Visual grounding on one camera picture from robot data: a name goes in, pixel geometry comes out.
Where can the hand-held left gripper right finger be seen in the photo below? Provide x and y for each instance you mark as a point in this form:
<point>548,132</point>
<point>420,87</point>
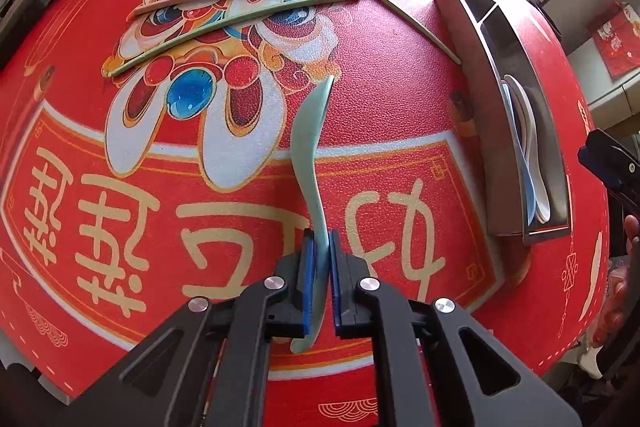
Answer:
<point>336,287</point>

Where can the black appliance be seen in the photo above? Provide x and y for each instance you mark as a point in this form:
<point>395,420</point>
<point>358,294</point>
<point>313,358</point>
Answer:
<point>25,12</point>

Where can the green spoon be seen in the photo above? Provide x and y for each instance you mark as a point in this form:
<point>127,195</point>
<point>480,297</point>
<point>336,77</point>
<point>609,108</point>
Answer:
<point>310,147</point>

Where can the blue spoon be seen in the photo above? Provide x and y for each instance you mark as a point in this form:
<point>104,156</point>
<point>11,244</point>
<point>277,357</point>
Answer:
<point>525,187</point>

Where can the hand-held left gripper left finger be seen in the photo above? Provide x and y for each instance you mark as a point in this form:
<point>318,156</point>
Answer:
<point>307,287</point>

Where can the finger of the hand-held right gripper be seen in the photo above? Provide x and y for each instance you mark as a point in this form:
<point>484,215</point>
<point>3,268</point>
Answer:
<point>632,202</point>
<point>610,162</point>

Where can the metal utensil box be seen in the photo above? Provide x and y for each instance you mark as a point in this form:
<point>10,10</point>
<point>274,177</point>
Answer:
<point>465,32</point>

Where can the red printed table mat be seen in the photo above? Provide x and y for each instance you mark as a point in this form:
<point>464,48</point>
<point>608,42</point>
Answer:
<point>400,107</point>

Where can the white spoon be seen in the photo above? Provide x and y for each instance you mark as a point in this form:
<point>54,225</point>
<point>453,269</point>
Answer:
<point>542,202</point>

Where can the person's right hand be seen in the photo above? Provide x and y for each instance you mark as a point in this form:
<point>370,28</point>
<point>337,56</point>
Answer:
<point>612,312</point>

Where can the red printed cloth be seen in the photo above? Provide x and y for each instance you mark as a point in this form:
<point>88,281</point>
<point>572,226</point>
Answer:
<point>617,37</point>

